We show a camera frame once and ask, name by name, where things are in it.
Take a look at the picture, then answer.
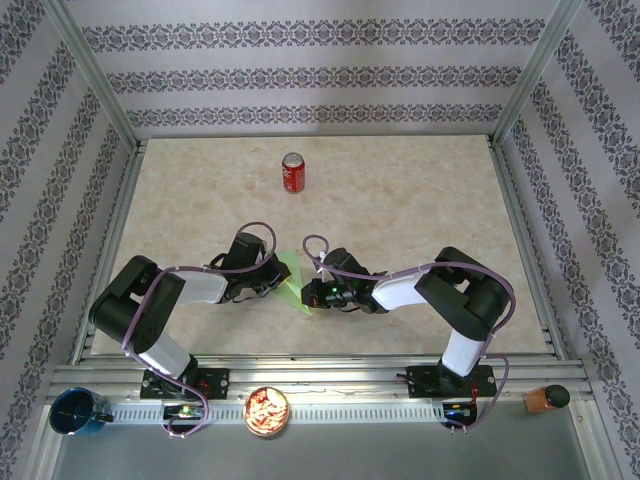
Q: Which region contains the red soda can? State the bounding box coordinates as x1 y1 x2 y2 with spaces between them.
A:
280 151 307 195

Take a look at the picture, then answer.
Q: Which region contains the open tin with food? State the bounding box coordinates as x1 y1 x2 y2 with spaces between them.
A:
242 385 291 440

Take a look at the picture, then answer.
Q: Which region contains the brown jar with black lid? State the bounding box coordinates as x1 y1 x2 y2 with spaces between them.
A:
522 384 571 415

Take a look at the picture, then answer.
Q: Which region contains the dark blue mug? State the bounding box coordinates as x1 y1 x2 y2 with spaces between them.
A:
48 387 114 437

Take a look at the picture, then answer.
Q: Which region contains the aluminium front rail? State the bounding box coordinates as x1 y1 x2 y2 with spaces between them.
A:
47 352 596 401

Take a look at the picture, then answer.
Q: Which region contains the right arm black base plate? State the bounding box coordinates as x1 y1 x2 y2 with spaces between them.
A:
407 364 498 400

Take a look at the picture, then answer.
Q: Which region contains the slotted white cable duct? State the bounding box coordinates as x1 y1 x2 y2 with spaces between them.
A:
107 402 446 426

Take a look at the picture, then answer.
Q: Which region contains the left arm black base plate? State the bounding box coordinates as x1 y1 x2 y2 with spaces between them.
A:
139 368 230 401

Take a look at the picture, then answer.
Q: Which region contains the aluminium side rail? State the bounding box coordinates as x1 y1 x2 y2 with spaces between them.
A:
487 137 571 361
69 139 149 364

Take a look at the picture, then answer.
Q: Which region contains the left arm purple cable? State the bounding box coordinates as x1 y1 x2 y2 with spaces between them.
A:
122 222 278 441

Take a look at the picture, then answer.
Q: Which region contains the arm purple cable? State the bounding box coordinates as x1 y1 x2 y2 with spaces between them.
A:
302 234 516 436
122 222 278 441

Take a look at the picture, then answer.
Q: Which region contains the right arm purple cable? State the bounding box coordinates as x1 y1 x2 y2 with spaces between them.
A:
302 234 516 436

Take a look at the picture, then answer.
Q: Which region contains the aluminium frame post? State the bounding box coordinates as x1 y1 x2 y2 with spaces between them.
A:
492 0 586 149
38 0 142 151

